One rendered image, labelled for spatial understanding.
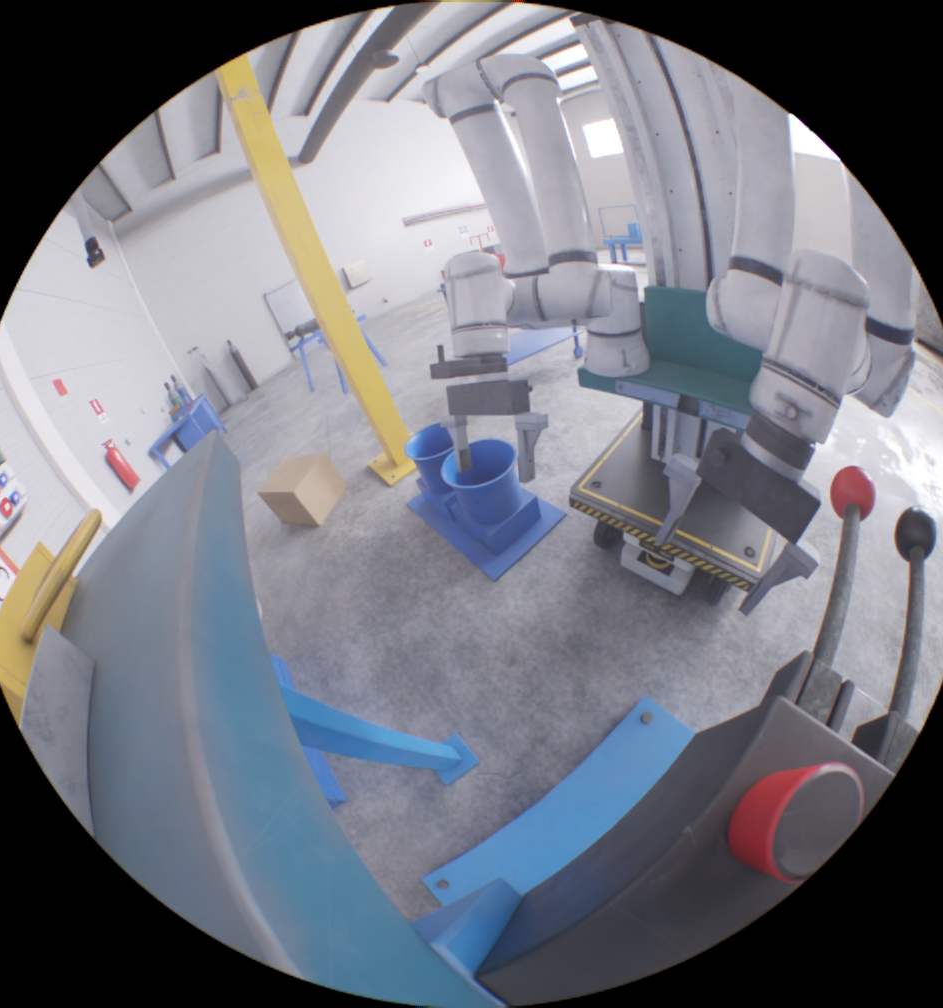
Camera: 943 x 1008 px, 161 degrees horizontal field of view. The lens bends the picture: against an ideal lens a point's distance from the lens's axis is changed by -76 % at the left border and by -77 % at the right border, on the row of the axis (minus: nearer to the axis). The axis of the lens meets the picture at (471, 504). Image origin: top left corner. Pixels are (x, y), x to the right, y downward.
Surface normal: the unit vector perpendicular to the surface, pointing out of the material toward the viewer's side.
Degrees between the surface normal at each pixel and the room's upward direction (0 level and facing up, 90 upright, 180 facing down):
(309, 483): 90
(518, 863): 0
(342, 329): 90
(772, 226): 75
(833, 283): 65
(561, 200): 69
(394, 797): 0
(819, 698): 0
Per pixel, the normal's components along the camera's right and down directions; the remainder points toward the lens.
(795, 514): -0.82, 0.25
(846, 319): -0.51, 0.44
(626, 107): -0.70, 0.63
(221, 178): 0.60, 0.41
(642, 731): -0.29, -0.69
